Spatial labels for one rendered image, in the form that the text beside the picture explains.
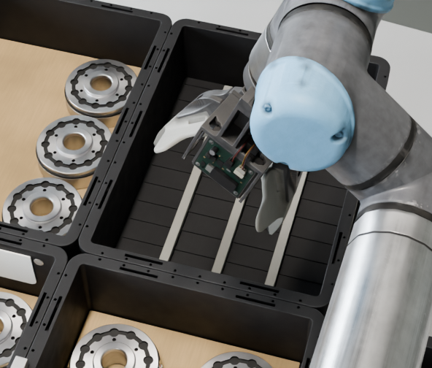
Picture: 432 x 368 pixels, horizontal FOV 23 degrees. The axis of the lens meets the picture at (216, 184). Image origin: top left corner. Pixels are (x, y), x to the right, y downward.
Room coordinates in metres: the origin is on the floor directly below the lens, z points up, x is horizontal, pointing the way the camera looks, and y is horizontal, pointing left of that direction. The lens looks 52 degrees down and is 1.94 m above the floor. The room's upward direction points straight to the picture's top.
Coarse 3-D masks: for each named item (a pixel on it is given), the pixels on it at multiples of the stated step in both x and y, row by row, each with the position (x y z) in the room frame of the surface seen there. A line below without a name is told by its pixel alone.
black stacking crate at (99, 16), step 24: (0, 0) 1.12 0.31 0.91; (24, 0) 1.11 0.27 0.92; (0, 24) 1.12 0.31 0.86; (24, 24) 1.11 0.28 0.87; (48, 24) 1.10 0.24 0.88; (72, 24) 1.09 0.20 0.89; (96, 24) 1.08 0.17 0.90; (120, 24) 1.07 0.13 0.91; (144, 24) 1.06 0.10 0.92; (72, 48) 1.10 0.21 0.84; (96, 48) 1.08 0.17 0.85; (120, 48) 1.07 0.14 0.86; (144, 48) 1.06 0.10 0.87
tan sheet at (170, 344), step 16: (96, 320) 0.65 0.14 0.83; (112, 320) 0.65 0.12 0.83; (128, 320) 0.65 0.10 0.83; (80, 336) 0.63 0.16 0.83; (160, 336) 0.63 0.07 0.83; (176, 336) 0.63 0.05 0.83; (192, 336) 0.63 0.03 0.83; (160, 352) 0.60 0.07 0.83; (176, 352) 0.60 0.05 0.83; (192, 352) 0.60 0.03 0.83; (208, 352) 0.60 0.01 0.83; (224, 352) 0.60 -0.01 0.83; (256, 352) 0.60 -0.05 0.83
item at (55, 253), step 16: (0, 240) 0.69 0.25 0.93; (16, 240) 0.69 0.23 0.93; (32, 240) 0.69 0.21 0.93; (48, 256) 0.67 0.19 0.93; (64, 256) 0.67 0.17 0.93; (48, 288) 0.63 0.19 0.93; (48, 304) 0.61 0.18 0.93; (32, 320) 0.59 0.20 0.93; (32, 336) 0.57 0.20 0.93; (16, 352) 0.55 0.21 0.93
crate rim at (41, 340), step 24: (72, 264) 0.66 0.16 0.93; (96, 264) 0.66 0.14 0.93; (120, 264) 0.66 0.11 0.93; (192, 288) 0.63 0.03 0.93; (216, 288) 0.63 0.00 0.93; (48, 312) 0.60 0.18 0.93; (288, 312) 0.60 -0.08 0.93; (312, 312) 0.60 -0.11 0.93; (48, 336) 0.57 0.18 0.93; (312, 336) 0.57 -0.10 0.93
